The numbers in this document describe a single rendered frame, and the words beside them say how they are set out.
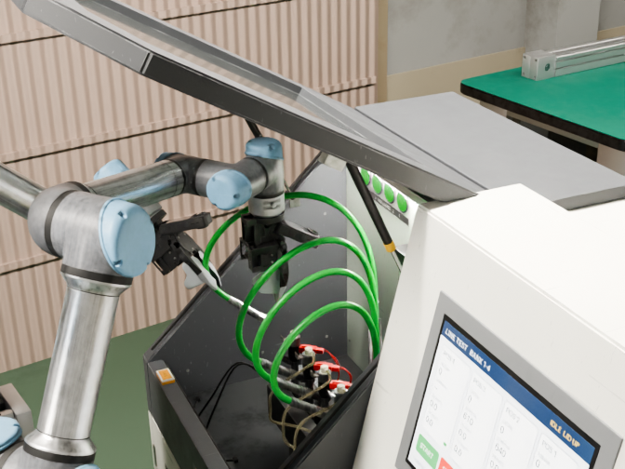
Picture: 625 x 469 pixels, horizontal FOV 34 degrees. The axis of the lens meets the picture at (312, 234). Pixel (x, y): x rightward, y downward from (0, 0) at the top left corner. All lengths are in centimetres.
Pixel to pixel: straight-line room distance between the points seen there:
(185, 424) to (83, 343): 68
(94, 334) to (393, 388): 56
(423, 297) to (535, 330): 31
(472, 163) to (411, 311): 45
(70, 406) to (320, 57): 318
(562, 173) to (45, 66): 243
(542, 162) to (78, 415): 108
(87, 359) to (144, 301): 291
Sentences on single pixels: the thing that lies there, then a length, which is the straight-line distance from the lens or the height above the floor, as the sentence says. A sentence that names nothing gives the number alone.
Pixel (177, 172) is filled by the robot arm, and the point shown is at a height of 155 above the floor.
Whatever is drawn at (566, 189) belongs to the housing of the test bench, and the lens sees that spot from 207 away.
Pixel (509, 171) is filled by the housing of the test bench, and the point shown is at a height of 150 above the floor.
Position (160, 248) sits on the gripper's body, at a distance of 228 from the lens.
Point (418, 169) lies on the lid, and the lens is 180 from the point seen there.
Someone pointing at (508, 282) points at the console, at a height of 153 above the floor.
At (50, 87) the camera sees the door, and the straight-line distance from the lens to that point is 411.
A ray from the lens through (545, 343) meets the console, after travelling 155.
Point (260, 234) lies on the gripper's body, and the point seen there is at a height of 139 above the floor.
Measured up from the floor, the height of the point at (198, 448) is 95.
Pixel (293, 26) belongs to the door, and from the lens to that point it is 456.
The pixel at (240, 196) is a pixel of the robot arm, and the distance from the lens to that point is 196.
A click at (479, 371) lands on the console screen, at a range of 168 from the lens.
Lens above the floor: 227
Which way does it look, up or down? 25 degrees down
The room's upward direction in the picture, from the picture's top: 1 degrees counter-clockwise
